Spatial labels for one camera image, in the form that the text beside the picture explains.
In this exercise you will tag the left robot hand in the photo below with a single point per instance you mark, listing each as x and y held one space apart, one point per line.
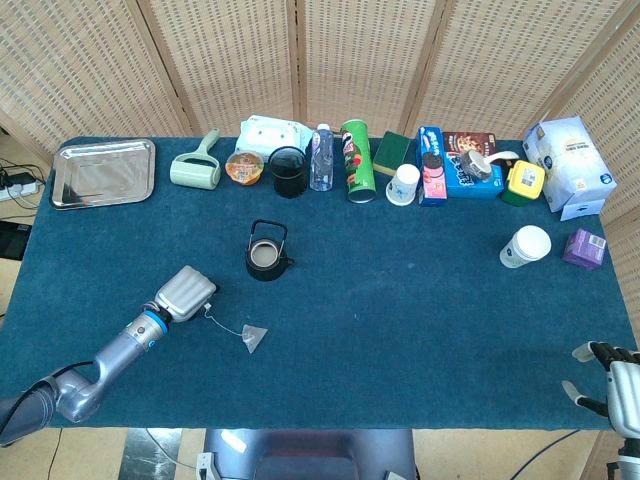
185 295

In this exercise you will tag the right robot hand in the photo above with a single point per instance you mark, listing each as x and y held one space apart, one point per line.
625 395

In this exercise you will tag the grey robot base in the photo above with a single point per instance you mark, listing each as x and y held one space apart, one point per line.
310 455

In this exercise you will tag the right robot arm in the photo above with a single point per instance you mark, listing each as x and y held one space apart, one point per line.
627 460

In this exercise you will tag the black cast iron teapot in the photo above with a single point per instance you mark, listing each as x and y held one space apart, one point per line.
260 272

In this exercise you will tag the pale green lint roller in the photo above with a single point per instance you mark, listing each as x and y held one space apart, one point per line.
195 175

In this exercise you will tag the orange jelly cup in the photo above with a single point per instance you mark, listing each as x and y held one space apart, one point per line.
244 167

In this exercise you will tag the stainless steel tray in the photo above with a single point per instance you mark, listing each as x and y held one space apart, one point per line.
102 172

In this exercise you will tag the purple box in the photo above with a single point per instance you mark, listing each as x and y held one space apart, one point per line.
582 250

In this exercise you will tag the black mesh pen holder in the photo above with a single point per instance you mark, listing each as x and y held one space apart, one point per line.
289 180

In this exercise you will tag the white lidded drink cup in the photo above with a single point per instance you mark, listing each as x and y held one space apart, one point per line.
530 245

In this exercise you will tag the black floor device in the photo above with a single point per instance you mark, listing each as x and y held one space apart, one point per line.
12 240

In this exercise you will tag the white wet wipes pack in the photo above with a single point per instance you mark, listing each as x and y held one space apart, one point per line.
270 132

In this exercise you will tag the clear plastic water bottle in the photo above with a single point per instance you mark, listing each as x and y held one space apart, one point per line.
321 160

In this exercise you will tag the blue carpet table cover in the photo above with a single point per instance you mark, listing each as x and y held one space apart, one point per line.
375 325

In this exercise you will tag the white power strip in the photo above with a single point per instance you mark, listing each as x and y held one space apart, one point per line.
17 190

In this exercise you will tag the green chips can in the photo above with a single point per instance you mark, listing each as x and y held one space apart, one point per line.
357 165

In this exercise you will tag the yellow lidded green container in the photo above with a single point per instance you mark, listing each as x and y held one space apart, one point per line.
524 181

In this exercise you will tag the large white blue tissue box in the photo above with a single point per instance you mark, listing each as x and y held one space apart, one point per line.
572 160

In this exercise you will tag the white paper cup blue flower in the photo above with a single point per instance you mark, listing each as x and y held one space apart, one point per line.
402 187

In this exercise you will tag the green yellow sponge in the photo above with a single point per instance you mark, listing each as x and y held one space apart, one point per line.
391 150

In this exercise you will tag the large blue cookie box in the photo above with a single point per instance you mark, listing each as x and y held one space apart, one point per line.
470 186

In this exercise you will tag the white plastic spoon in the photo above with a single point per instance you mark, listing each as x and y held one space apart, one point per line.
505 156

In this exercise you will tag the pink blue cookie box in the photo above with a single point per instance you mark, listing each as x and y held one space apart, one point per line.
432 187

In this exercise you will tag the wicker folding screen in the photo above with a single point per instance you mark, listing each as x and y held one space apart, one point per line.
350 55

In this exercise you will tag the brown chocolate cookie box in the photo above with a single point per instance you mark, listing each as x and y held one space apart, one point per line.
472 141

